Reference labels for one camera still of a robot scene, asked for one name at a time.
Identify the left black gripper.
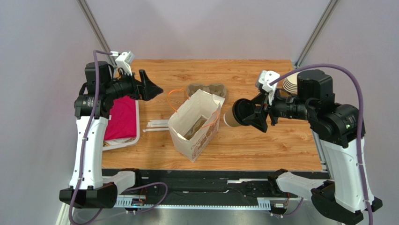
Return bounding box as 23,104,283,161
104,68,163,101

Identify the brown paper coffee cup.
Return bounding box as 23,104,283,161
223,107,241,128

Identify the white paper takeout bag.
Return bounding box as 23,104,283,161
167,89,225,162

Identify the black plastic cup lid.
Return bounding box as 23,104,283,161
232,98,255,126

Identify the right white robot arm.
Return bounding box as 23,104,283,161
231,66,383,225

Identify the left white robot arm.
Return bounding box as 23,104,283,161
59,61,163,209

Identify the stack of paper cups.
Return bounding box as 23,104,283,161
282,72,299,94

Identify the bundle of wrapped straws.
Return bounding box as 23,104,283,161
142,120,169,133

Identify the pink folded cloth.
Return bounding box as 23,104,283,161
104,97,137,141

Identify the white plastic basket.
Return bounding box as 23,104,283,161
103,101,140,151

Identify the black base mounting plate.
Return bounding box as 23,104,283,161
116,169,300,209

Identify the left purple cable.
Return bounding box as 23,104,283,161
68,50,168,225

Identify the purple cable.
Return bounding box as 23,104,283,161
269,63,374,225
68,50,168,225

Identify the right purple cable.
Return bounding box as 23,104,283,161
269,63,374,225

